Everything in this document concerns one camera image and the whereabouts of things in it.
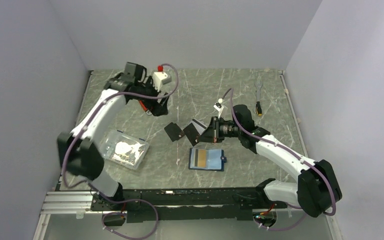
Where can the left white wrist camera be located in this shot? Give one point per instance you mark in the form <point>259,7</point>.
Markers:
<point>160,78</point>

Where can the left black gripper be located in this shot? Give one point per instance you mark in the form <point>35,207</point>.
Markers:
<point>158,109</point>

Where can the silver card stack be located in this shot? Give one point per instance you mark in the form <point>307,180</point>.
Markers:
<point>199,125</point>

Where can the aluminium frame rail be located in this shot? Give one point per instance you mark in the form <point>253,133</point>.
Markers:
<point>88,202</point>

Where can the clear plastic screw box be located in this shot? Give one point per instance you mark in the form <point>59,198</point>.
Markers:
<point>123,149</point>

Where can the grey wrench black handle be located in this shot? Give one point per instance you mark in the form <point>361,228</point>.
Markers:
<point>258,86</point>

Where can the red adjustable wrench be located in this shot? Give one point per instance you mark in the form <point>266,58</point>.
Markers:
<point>146,109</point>

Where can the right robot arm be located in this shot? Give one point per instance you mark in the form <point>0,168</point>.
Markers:
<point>316,189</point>

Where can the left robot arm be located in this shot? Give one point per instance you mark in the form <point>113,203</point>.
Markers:
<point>80,158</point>

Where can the blue leather card holder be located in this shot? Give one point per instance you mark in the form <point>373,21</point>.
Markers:
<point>215,160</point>

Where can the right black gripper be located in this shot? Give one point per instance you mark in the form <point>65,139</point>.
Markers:
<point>212,134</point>

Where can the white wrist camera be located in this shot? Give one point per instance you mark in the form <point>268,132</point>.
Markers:
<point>220,108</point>
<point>160,78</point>

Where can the black card stack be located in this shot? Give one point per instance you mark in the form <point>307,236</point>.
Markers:
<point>173,131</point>

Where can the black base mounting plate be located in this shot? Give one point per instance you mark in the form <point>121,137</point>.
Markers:
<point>207,213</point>

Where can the single orange card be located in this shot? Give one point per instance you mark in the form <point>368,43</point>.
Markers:
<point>199,159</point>

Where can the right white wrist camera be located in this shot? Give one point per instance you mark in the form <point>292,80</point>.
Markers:
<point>220,108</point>

